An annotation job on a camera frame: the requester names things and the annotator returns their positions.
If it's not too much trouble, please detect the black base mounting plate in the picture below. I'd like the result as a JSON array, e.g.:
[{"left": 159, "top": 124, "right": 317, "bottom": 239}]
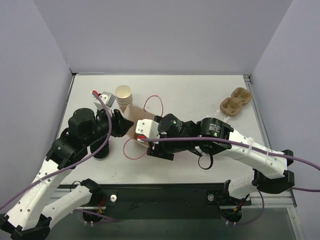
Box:
[{"left": 71, "top": 182, "right": 251, "bottom": 221}]

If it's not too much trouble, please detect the stack of black lids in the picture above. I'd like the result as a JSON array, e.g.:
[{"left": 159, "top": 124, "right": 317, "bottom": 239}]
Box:
[{"left": 89, "top": 140, "right": 110, "bottom": 159}]

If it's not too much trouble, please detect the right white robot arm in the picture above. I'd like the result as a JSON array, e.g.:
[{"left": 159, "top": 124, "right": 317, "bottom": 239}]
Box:
[{"left": 136, "top": 113, "right": 295, "bottom": 204}]

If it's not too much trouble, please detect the cakes paper gift bag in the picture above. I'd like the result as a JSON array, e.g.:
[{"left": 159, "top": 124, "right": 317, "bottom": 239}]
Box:
[{"left": 122, "top": 94, "right": 164, "bottom": 160}]

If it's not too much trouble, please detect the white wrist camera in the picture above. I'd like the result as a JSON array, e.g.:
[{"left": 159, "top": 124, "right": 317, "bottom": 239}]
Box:
[
  {"left": 92, "top": 90, "right": 116, "bottom": 110},
  {"left": 135, "top": 119, "right": 160, "bottom": 143}
]

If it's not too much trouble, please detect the stack of brown paper cups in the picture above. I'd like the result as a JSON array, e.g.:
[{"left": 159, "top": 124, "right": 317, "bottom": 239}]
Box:
[{"left": 114, "top": 85, "right": 133, "bottom": 113}]

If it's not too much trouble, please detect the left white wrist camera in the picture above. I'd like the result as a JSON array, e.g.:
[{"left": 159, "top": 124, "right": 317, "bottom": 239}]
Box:
[{"left": 92, "top": 90, "right": 116, "bottom": 110}]

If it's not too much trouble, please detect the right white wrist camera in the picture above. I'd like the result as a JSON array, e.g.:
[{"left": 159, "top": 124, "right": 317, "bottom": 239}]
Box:
[{"left": 135, "top": 119, "right": 160, "bottom": 143}]

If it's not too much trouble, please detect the brown pulp cup carrier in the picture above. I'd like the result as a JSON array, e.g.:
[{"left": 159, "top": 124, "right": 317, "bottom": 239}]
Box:
[{"left": 220, "top": 87, "right": 253, "bottom": 117}]

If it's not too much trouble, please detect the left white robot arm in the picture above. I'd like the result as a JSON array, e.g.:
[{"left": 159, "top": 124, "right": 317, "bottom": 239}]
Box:
[{"left": 0, "top": 108, "right": 134, "bottom": 240}]

